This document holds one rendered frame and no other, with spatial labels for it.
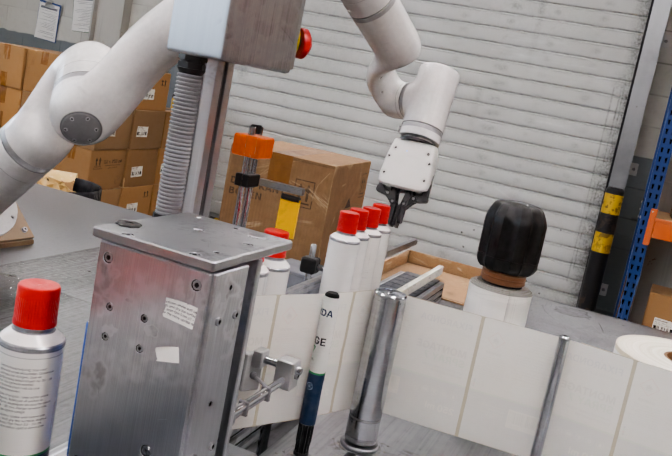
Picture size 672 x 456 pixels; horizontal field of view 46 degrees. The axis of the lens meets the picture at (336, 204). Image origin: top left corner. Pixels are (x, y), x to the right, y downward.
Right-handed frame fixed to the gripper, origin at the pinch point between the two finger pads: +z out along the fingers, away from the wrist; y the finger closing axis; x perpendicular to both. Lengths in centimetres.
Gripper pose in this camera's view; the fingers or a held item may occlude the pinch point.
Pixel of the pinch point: (395, 216)
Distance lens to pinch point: 153.0
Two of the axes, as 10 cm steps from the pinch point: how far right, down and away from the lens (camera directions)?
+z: -3.0, 9.4, -1.8
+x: 2.8, 2.7, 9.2
